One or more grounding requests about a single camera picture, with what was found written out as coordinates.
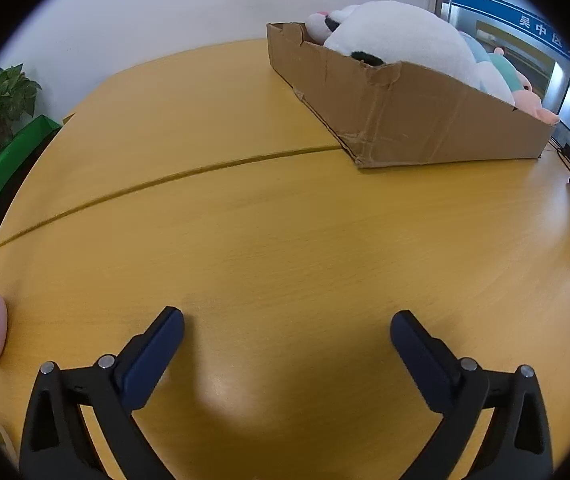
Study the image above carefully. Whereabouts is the brown cardboard box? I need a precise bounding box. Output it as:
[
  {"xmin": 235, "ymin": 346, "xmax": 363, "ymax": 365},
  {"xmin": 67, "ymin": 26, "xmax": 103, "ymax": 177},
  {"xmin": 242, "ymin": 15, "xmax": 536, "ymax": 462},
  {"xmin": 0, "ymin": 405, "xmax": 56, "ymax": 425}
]
[{"xmin": 266, "ymin": 22, "xmax": 556, "ymax": 169}]

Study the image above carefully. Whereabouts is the light blue plush toy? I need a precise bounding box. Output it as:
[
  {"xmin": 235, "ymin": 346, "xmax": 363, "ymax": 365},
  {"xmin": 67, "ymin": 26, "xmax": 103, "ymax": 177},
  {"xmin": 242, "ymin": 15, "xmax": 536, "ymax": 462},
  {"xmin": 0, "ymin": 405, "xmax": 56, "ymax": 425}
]
[{"xmin": 457, "ymin": 30, "xmax": 492, "ymax": 93}]

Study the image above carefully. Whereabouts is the green table cloth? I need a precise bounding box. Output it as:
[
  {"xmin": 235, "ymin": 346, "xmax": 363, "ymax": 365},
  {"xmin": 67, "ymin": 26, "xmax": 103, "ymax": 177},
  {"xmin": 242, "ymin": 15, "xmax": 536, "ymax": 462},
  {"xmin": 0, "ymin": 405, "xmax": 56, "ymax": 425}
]
[{"xmin": 0, "ymin": 115, "xmax": 64, "ymax": 253}]

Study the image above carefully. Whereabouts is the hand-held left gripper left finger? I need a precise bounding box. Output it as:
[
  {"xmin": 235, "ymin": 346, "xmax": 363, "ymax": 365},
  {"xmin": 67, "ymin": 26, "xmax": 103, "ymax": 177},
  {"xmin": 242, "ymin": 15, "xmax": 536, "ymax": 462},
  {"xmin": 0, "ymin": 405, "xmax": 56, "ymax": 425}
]
[{"xmin": 19, "ymin": 306, "xmax": 186, "ymax": 480}]

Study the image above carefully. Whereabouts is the white panda plush toy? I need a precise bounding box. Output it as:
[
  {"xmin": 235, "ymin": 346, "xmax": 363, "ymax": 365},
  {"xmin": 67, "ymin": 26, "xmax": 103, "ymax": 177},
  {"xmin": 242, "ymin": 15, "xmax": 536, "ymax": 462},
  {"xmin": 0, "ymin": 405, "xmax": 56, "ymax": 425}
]
[{"xmin": 322, "ymin": 0, "xmax": 516, "ymax": 107}]

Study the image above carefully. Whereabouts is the large potted green plant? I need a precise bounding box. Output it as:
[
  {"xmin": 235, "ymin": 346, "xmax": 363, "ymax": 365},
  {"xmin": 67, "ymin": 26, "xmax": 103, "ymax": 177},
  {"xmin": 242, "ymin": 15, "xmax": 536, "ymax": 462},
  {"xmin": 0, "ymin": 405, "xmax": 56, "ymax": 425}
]
[{"xmin": 0, "ymin": 64, "xmax": 43, "ymax": 190}]

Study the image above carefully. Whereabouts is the pink pig plush toy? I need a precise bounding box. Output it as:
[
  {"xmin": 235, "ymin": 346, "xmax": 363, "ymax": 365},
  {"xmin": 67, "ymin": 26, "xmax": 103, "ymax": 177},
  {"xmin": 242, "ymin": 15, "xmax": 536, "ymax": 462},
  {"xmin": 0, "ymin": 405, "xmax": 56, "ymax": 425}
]
[{"xmin": 485, "ymin": 46, "xmax": 562, "ymax": 126}]

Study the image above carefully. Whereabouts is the blue glass door band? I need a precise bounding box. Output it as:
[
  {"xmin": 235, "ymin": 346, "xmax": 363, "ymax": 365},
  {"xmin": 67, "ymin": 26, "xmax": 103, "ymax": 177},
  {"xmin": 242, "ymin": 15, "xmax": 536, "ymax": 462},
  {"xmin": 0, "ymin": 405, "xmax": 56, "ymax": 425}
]
[{"xmin": 452, "ymin": 0, "xmax": 570, "ymax": 67}]

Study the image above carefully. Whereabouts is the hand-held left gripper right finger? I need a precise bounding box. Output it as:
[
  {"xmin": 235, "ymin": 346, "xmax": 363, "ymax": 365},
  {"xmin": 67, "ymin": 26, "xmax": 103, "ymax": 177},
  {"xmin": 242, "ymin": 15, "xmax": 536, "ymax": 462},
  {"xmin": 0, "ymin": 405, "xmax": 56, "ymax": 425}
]
[{"xmin": 390, "ymin": 310, "xmax": 554, "ymax": 480}]

